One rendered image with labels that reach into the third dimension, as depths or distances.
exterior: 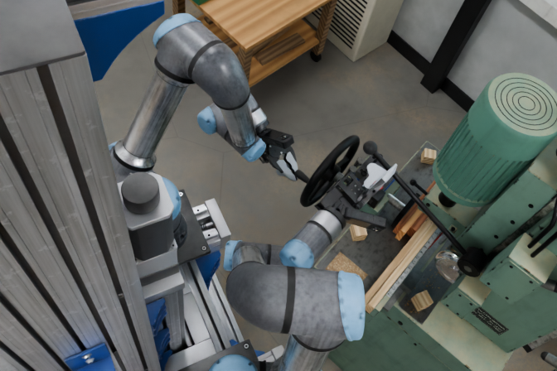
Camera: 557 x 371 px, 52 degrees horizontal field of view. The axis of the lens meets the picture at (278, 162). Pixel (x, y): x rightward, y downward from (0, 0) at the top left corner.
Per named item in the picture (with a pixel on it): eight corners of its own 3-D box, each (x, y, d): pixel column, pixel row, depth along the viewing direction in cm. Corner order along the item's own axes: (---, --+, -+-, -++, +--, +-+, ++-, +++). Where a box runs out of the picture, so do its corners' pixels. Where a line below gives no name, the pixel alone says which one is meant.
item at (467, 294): (456, 277, 154) (475, 262, 144) (477, 295, 152) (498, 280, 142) (438, 303, 150) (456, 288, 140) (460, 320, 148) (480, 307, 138)
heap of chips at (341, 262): (340, 251, 160) (341, 248, 159) (368, 274, 158) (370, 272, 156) (325, 268, 157) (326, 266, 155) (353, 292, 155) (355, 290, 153)
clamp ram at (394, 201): (390, 193, 172) (399, 179, 164) (410, 209, 170) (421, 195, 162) (374, 212, 168) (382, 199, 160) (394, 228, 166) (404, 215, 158)
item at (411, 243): (445, 195, 175) (450, 188, 171) (451, 199, 174) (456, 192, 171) (338, 328, 149) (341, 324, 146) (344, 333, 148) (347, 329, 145)
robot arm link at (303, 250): (273, 260, 133) (278, 247, 126) (303, 229, 138) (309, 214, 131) (299, 282, 131) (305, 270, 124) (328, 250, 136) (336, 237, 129)
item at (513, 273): (494, 257, 138) (525, 231, 125) (525, 281, 135) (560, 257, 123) (477, 281, 134) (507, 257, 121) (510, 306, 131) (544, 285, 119)
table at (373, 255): (398, 132, 193) (404, 122, 187) (473, 188, 185) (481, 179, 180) (283, 252, 164) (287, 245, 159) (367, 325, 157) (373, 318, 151)
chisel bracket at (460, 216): (427, 195, 164) (438, 180, 157) (467, 225, 160) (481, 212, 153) (414, 211, 160) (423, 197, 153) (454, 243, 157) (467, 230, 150)
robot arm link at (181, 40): (119, 213, 151) (205, 43, 125) (85, 176, 155) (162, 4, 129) (151, 201, 161) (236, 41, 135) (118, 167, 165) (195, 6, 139)
